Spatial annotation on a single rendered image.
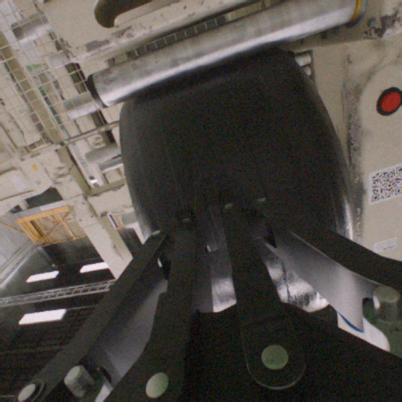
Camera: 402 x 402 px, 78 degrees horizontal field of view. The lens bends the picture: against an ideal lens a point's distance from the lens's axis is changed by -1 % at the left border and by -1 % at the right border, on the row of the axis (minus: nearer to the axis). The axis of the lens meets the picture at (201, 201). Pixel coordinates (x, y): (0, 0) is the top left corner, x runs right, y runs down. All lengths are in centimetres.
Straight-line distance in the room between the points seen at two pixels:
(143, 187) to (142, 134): 7
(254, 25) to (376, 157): 34
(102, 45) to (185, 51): 9
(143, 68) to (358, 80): 34
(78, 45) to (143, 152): 13
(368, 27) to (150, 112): 28
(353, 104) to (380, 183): 17
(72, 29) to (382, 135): 50
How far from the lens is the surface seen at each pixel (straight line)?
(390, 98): 54
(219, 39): 35
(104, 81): 37
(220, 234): 16
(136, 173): 34
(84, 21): 35
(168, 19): 33
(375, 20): 40
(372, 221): 64
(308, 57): 90
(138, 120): 36
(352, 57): 50
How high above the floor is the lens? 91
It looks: 27 degrees up
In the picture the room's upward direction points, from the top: 160 degrees clockwise
